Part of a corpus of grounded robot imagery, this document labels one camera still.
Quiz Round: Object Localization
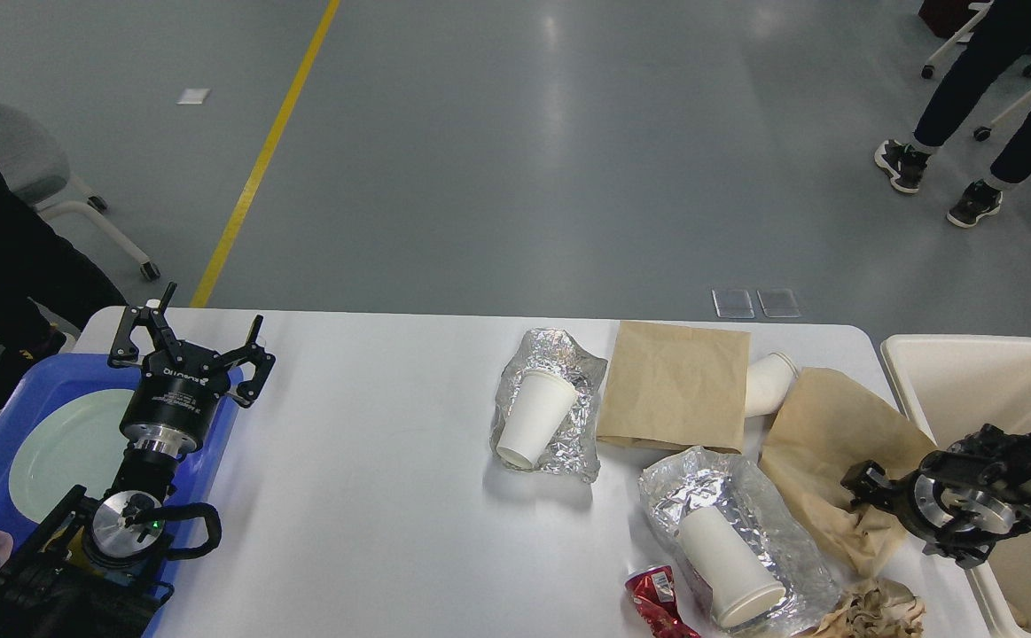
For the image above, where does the person with black sneakers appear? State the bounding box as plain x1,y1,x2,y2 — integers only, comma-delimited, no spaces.
874,0,1031,230

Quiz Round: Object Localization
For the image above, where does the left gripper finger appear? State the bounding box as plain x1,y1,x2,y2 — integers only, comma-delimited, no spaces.
191,315,276,408
108,282,181,377

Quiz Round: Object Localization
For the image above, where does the crumpled aluminium foil sheet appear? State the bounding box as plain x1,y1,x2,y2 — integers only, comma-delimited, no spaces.
489,328,608,484

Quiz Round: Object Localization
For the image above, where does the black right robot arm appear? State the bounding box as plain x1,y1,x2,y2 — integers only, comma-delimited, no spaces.
840,424,1031,570

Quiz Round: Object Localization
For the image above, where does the grey office chair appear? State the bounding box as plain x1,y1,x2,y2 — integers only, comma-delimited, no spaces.
0,104,161,280

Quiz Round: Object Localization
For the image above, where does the crushed red can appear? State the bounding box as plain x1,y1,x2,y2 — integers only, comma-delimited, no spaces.
624,564,701,637

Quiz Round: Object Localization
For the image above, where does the transparent floor plate left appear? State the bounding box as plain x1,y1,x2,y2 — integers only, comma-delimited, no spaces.
711,288,757,320

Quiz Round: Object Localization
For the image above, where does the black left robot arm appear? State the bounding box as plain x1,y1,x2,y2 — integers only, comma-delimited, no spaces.
0,284,276,637

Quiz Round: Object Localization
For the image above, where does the transparent floor plate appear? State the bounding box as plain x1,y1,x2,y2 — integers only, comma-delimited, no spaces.
755,288,803,318
711,288,757,320

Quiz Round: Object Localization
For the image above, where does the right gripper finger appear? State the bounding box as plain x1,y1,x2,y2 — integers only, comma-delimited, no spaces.
840,460,901,514

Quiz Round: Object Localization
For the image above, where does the dark teal mug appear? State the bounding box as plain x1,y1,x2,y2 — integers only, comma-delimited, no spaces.
66,526,97,571

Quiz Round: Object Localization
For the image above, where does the large brown paper bag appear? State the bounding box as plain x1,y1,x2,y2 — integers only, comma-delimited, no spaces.
759,367,937,578

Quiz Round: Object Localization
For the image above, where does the white chair base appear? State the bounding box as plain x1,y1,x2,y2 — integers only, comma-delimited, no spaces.
920,0,1031,143

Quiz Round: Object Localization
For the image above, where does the aluminium foil sheet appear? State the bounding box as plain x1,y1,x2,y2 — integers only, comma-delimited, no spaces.
639,446,842,637
489,328,608,484

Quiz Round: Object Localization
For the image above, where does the transparent floor plate right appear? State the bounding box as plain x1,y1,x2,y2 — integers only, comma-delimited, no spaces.
755,288,803,318

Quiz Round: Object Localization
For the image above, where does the light green plate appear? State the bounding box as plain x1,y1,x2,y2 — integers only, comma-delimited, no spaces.
9,389,134,524

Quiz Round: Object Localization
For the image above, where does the white paper cup on foil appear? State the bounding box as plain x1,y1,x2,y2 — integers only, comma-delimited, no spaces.
496,370,577,470

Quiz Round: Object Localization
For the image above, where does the crumpled brown paper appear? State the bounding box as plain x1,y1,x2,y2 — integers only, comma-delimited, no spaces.
811,579,926,637

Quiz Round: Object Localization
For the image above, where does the white paper cup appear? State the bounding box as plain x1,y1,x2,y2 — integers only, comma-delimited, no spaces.
675,506,785,629
496,370,577,470
745,352,799,417

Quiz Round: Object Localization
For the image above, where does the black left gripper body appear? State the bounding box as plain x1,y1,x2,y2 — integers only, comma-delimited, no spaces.
121,366,230,459

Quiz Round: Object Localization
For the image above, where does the beige plastic bin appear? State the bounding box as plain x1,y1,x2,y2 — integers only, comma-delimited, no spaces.
882,335,1031,637

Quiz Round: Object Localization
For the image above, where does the person in black clothes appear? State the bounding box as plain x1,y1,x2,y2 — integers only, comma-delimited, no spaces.
0,171,127,411

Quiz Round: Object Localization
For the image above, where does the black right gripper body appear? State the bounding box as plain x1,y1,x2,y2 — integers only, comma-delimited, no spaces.
889,470,946,545

